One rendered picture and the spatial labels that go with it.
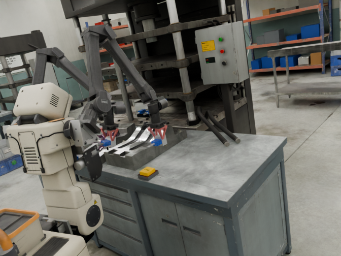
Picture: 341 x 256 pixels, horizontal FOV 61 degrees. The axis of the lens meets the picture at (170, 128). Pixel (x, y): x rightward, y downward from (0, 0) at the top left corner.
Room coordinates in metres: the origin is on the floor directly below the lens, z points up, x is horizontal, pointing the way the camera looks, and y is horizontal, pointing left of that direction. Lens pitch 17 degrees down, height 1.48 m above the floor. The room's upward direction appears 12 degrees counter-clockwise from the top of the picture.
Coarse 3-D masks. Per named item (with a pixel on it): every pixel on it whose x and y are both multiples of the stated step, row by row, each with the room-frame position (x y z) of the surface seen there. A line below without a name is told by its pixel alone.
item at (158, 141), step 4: (156, 136) 1.54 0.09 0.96; (164, 136) 1.53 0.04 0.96; (152, 140) 1.52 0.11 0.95; (156, 140) 1.51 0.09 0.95; (160, 140) 1.51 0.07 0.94; (164, 140) 1.53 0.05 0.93; (152, 144) 1.48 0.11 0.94; (156, 144) 1.49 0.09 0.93; (160, 144) 1.51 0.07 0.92; (164, 144) 1.52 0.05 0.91
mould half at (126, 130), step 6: (120, 126) 2.09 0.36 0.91; (126, 126) 2.06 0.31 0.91; (132, 126) 2.09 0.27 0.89; (120, 132) 2.04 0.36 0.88; (126, 132) 2.02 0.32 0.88; (132, 132) 2.08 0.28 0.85; (120, 138) 1.93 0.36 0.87; (126, 138) 1.99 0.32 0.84; (102, 150) 1.80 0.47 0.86; (102, 156) 1.72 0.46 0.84; (102, 162) 1.71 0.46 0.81
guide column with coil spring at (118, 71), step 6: (108, 18) 2.68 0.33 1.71; (108, 24) 2.67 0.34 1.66; (114, 60) 2.67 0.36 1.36; (120, 72) 2.67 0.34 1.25; (120, 78) 2.67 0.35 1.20; (120, 84) 2.67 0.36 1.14; (126, 90) 2.68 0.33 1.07; (126, 96) 2.67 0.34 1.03; (126, 102) 2.67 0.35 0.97; (126, 108) 2.67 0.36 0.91; (132, 114) 2.69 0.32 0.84; (132, 120) 2.67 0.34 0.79
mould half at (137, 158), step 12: (144, 132) 1.81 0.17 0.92; (168, 132) 1.74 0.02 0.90; (180, 132) 1.83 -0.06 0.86; (120, 144) 1.76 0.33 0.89; (132, 144) 1.71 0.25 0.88; (168, 144) 1.73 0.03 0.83; (108, 156) 1.66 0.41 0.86; (120, 156) 1.57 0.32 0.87; (132, 156) 1.51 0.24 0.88; (144, 156) 1.57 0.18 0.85; (156, 156) 1.64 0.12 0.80; (132, 168) 1.52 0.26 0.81
